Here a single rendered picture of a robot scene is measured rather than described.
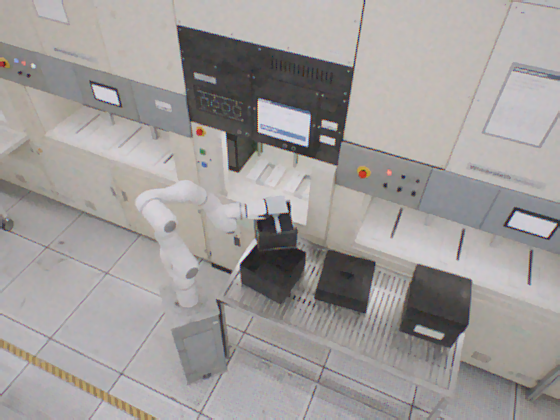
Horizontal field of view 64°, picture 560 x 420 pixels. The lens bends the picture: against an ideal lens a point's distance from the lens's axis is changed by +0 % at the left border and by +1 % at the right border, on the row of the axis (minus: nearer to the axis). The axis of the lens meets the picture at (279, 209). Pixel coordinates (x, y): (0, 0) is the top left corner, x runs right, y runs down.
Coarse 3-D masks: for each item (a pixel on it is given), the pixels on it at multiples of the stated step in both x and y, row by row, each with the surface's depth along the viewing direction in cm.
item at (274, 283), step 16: (256, 256) 261; (272, 256) 268; (288, 256) 262; (304, 256) 248; (240, 272) 248; (256, 272) 259; (272, 272) 260; (288, 272) 260; (256, 288) 249; (272, 288) 239; (288, 288) 246
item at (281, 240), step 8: (272, 200) 230; (280, 200) 230; (288, 200) 244; (272, 208) 226; (280, 208) 226; (288, 208) 247; (272, 216) 232; (256, 224) 235; (256, 232) 240; (272, 232) 228; (280, 232) 226; (288, 232) 228; (296, 232) 229; (256, 240) 246; (264, 240) 231; (272, 240) 232; (280, 240) 233; (288, 240) 234; (296, 240) 235; (264, 248) 236; (272, 248) 237; (280, 248) 237; (288, 248) 239
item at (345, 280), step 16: (336, 256) 257; (352, 256) 258; (336, 272) 250; (352, 272) 247; (368, 272) 250; (320, 288) 242; (336, 288) 242; (352, 288) 243; (368, 288) 243; (336, 304) 246; (352, 304) 242
